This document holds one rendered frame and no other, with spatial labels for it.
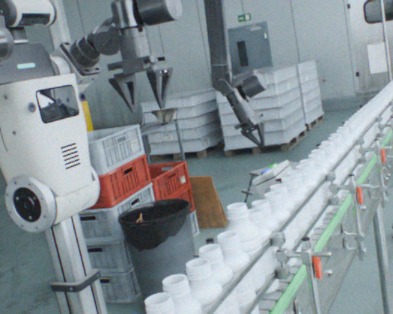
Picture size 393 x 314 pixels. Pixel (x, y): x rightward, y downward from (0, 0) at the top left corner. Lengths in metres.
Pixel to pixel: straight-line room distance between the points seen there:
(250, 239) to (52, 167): 0.63
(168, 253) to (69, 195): 1.75
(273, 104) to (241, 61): 4.46
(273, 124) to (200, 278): 6.90
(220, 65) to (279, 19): 10.15
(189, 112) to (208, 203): 3.79
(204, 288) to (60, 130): 0.74
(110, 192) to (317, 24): 8.59
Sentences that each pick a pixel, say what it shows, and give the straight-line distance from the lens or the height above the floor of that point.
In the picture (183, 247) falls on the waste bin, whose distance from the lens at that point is 3.17.
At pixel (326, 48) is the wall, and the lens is 11.42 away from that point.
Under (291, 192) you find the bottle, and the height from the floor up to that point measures 1.14.
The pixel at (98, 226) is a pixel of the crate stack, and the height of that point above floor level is 0.55.
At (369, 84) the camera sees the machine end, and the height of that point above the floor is 0.95.
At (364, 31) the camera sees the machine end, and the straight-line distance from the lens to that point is 5.67.
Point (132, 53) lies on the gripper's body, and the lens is 0.99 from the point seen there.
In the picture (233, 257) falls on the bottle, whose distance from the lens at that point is 0.92.
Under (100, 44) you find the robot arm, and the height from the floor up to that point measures 1.56.
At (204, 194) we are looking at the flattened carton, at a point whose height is 0.34.
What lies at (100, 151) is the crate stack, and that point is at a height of 1.03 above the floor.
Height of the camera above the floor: 1.46
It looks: 11 degrees down
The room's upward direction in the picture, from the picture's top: 10 degrees counter-clockwise
